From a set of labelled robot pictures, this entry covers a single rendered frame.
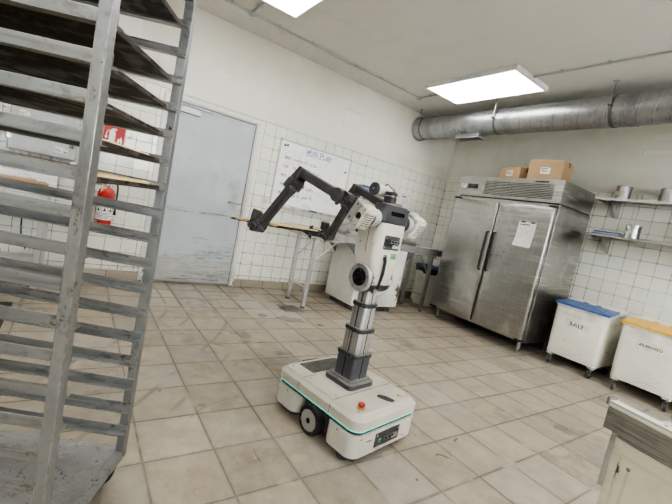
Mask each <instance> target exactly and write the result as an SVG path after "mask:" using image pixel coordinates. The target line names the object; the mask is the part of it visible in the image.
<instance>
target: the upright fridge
mask: <svg viewBox="0 0 672 504"><path fill-rule="evenodd" d="M458 194H459V195H460V196H455V201H454V205H453V210H452V214H451V218H450V222H449V226H448V231H447V235H446V239H445V243H444V248H443V252H442V256H441V260H440V264H439V269H438V273H437V277H436V281H435V286H434V290H433V294H432V298H431V303H430V304H429V305H430V306H433V307H436V308H437V310H436V316H435V317H437V318H438V317H439V316H438V314H439V313H440V309H441V310H443V311H445V312H448V313H450V314H453V315H455V316H458V317H460V318H462V319H465V320H467V321H470V322H472V323H474V324H477V325H479V326H482V327H484V328H487V329H489V330H491V331H494V332H496V333H499V334H501V335H503V336H506V337H508V338H511V339H513V340H515V341H517V343H516V347H515V348H516V350H515V352H516V353H519V351H518V349H520V346H521V343H523V344H527V343H543V346H544V347H543V348H542V350H544V351H546V349H545V348H546V347H547V345H548V341H549V337H550V333H551V329H552V325H553V321H554V317H555V313H556V309H557V305H558V304H557V302H556V300H559V299H565V298H568V296H569V292H570V288H571V285H572V281H573V277H574V274H575V270H576V267H577V263H578V259H579V256H580V252H581V248H582V245H583V241H584V237H585V233H586V230H587V226H588V223H589V219H590V216H589V215H590V214H591V210H592V207H593V203H594V199H595V196H596V194H594V193H592V192H589V191H587V190H585V189H583V188H581V187H579V186H577V185H575V184H573V183H571V182H569V181H567V180H549V179H524V178H500V177H475V176H462V179H461V183H460V188H459V192H458ZM520 221H526V222H535V223H537V225H536V229H535V232H534V236H533V239H532V242H531V245H530V248H525V247H520V246H516V245H512V243H513V241H514V238H515V235H516V232H517V229H518V225H519V222H520Z"/></svg>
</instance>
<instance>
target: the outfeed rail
mask: <svg viewBox="0 0 672 504"><path fill-rule="evenodd" d="M606 404H609V407H608V410H607V413H606V417H605V420H604V424H603V426H604V427H605V428H607V429H609V430H611V431H612V432H614V433H616V434H618V435H619V436H621V437H623V438H625V439H626V440H628V441H630V442H632V443H633V444H635V445H637V446H639V447H641V448H642V449H644V450H646V451H648V452H649V453H651V454H653V455H655V456H656V457H658V458H660V459H662V460H663V461H665V462H667V463H669V464H671V465H672V427H671V426H669V425H667V424H665V423H663V422H661V421H659V420H657V419H655V418H653V417H651V416H649V415H647V414H645V413H643V412H641V411H639V410H637V409H635V408H633V407H631V406H629V405H627V404H624V403H622V402H620V401H618V396H616V395H612V396H608V398H607V401H606Z"/></svg>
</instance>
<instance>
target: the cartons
mask: <svg viewBox="0 0 672 504"><path fill-rule="evenodd" d="M573 170H574V166H573V165H572V164H571V163H569V162H568V161H566V160H531V161H530V166H529V168H525V167H522V166H520V167H508V168H501V172H500V176H499V177H500V178H524V179H549V180H567V181H569V182H571V178H572V174H573Z"/></svg>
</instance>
